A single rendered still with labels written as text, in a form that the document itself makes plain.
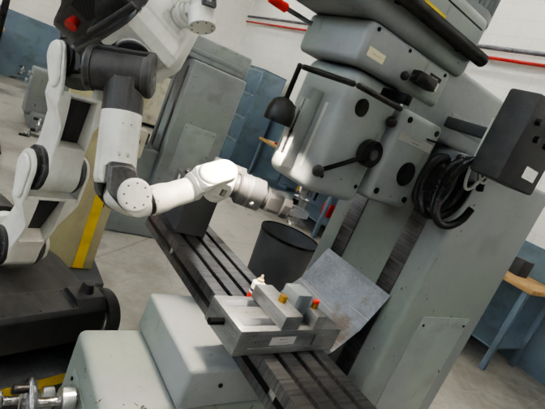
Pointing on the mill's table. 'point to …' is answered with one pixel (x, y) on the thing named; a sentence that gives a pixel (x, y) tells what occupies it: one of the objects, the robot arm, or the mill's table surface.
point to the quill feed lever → (368, 152)
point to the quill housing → (337, 131)
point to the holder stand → (190, 213)
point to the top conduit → (445, 30)
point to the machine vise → (268, 329)
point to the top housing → (469, 20)
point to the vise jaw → (270, 299)
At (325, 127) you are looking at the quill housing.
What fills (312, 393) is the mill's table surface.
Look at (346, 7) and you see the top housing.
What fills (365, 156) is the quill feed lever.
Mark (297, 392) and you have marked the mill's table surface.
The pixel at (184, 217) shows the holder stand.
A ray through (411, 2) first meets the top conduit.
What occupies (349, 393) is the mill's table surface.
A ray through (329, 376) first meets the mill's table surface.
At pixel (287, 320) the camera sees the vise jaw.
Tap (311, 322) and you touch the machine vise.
